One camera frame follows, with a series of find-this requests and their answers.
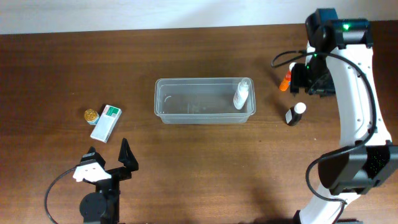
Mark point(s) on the dark bottle white cap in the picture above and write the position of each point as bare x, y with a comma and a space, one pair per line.
294, 114

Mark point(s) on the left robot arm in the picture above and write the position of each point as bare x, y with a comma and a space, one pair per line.
102, 205

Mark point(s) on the clear plastic container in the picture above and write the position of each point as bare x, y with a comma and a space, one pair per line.
202, 100

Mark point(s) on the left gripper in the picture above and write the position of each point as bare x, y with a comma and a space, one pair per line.
129, 162

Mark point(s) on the white green medicine box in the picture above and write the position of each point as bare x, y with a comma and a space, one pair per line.
106, 123

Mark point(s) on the small jar gold lid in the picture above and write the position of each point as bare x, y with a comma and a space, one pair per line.
91, 116

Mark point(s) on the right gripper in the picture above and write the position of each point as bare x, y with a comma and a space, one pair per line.
328, 89

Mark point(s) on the white spray bottle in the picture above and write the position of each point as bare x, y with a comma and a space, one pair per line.
241, 93

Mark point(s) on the orange tube white cap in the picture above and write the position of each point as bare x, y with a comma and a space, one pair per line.
287, 79

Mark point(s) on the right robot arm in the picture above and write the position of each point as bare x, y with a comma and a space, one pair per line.
338, 61

